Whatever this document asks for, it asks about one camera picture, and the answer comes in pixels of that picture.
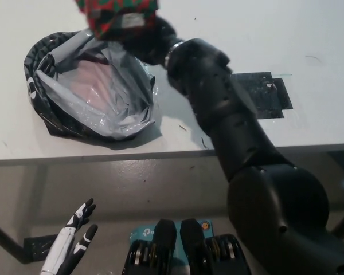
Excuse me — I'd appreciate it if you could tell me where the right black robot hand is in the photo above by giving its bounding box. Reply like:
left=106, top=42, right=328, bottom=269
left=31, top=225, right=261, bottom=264
left=123, top=15, right=179, bottom=65

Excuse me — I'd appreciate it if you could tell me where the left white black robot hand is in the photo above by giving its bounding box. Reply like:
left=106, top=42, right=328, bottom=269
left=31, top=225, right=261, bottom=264
left=40, top=198, right=99, bottom=274

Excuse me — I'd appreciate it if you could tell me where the red green coffee bean bag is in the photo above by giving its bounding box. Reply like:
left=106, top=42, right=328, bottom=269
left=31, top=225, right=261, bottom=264
left=74, top=0, right=160, bottom=42

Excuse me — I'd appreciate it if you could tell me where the black grey plastic bag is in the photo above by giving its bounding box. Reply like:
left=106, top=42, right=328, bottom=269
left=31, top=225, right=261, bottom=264
left=23, top=30, right=161, bottom=141

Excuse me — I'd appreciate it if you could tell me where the teal cardboard box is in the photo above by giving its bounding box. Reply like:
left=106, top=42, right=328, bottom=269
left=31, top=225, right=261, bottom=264
left=128, top=219, right=216, bottom=275

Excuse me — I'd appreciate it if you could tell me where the black tape patch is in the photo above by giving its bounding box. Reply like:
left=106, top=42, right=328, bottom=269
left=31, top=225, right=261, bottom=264
left=230, top=71, right=293, bottom=120

